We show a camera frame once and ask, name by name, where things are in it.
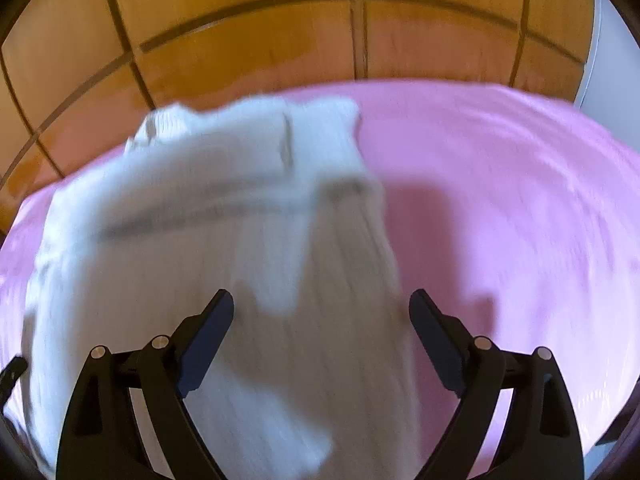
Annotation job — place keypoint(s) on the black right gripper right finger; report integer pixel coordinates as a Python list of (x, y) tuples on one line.
[(540, 438)]

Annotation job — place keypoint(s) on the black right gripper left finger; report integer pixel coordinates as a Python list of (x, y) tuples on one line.
[(100, 437)]

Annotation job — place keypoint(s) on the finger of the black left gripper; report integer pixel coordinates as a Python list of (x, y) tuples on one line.
[(9, 377)]

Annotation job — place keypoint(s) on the white knitted sweater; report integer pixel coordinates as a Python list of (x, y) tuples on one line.
[(271, 200)]

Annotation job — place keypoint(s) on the pink bed cover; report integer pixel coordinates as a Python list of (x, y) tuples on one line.
[(516, 213)]

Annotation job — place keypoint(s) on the wooden panelled headboard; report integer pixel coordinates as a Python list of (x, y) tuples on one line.
[(77, 76)]

